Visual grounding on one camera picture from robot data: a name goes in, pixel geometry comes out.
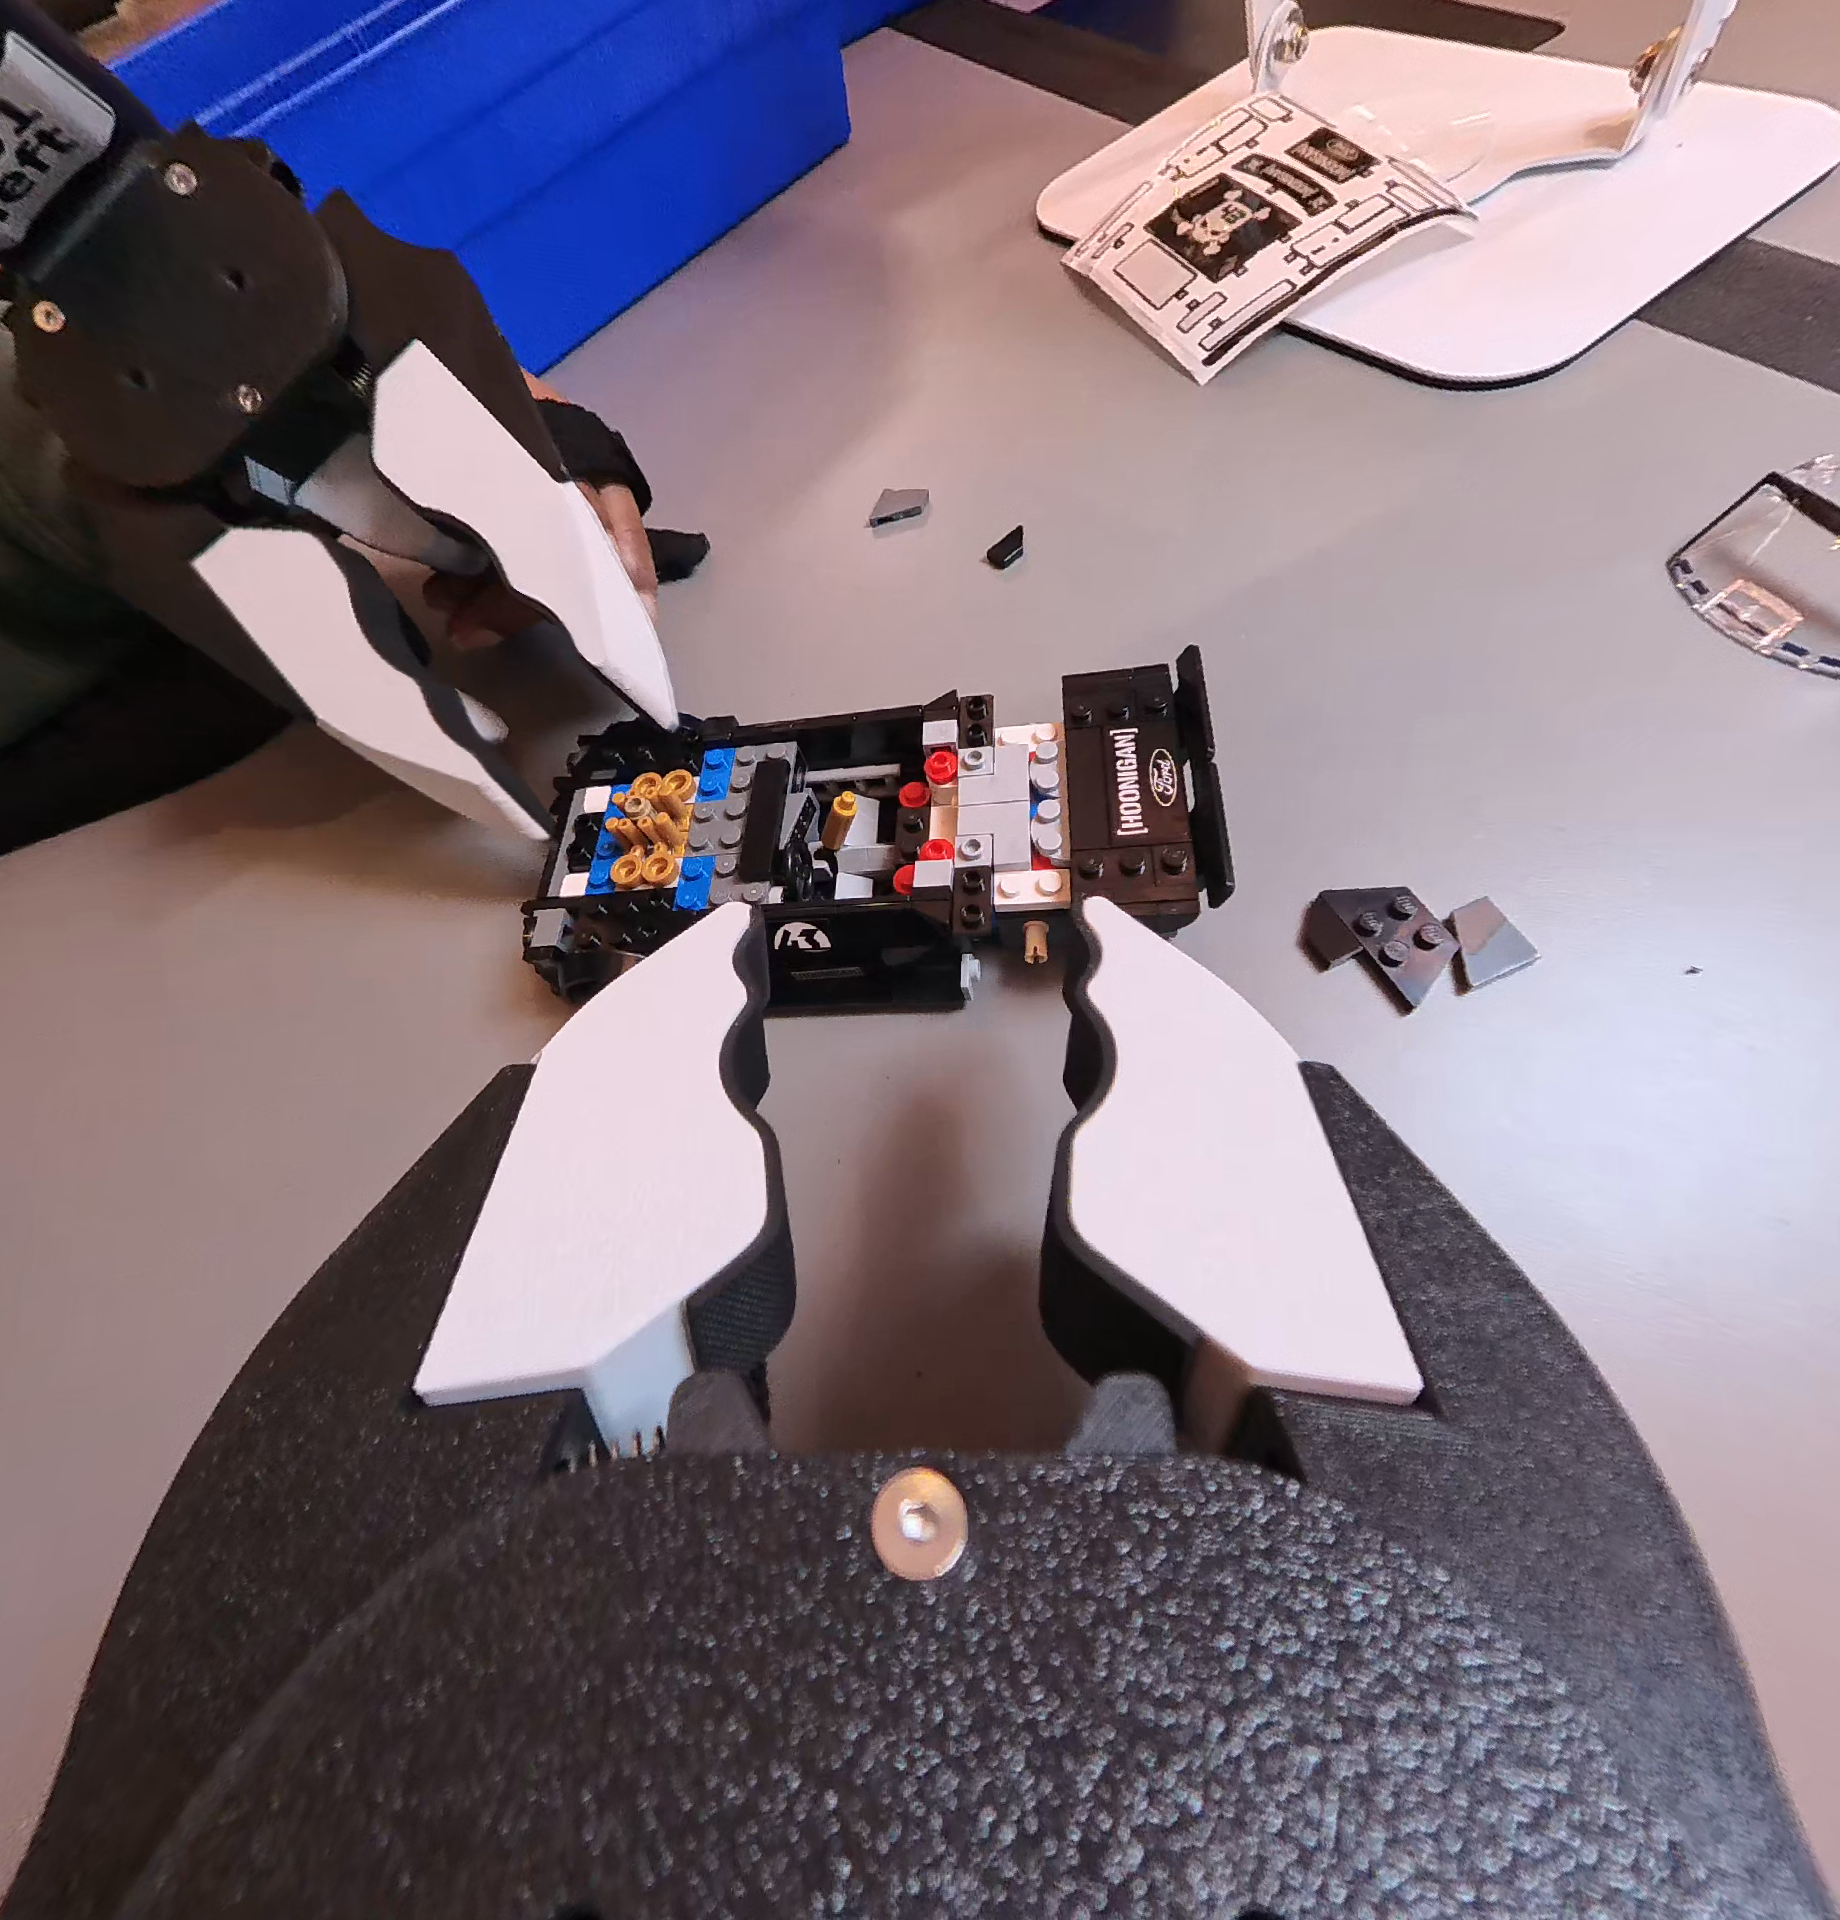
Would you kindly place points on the grey lego slope piece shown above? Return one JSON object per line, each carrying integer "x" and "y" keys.
{"x": 903, "y": 508}

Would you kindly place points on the black wedge lego plate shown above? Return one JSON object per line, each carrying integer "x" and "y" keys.
{"x": 1381, "y": 945}

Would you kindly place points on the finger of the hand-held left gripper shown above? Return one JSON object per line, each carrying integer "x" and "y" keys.
{"x": 518, "y": 495}
{"x": 352, "y": 662}

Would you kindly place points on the dark lego slope piece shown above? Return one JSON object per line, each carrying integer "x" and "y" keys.
{"x": 1005, "y": 550}

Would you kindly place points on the grey wedge lego piece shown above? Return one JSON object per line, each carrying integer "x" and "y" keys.
{"x": 1495, "y": 945}

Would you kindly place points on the lego sticker sheet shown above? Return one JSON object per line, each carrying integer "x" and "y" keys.
{"x": 1251, "y": 225}

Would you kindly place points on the person's left hand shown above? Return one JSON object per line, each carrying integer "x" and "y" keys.
{"x": 641, "y": 550}

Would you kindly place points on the clear lego windshield piece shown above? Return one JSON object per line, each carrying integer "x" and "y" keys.
{"x": 1777, "y": 585}

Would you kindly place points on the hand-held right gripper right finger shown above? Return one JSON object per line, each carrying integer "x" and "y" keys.
{"x": 1236, "y": 1200}

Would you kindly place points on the lego car model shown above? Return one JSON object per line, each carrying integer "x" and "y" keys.
{"x": 893, "y": 825}

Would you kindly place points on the blue plastic bin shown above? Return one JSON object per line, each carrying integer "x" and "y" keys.
{"x": 503, "y": 120}

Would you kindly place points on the white stand rod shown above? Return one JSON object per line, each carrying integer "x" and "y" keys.
{"x": 1276, "y": 47}
{"x": 1687, "y": 62}

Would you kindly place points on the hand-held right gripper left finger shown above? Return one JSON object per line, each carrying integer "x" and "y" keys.
{"x": 608, "y": 1185}

